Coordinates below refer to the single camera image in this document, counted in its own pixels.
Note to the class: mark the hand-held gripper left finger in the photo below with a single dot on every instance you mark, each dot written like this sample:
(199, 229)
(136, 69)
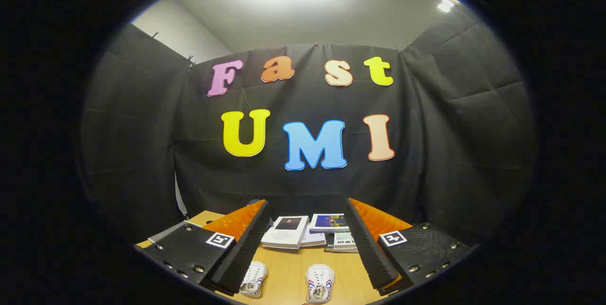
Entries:
(246, 253)

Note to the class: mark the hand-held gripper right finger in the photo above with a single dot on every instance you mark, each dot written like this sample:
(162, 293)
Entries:
(369, 253)

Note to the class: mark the white canvas shoe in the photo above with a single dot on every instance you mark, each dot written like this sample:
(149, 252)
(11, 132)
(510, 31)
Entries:
(319, 283)
(253, 281)

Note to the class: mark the book with pale green cover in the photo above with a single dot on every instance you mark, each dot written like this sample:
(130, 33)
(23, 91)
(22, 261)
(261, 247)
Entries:
(344, 241)

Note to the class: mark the dark thick book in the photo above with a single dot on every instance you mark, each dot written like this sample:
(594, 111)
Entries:
(329, 249)

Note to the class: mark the white book with portrait cover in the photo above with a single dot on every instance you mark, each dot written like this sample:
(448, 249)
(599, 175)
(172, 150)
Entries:
(286, 234)

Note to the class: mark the book with blue picture cover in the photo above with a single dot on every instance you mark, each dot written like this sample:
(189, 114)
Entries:
(329, 222)

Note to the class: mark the plain white book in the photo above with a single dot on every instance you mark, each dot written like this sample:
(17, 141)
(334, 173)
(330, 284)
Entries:
(315, 239)

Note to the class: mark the small ceiling light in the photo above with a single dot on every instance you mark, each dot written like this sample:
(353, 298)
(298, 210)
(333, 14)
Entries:
(445, 5)

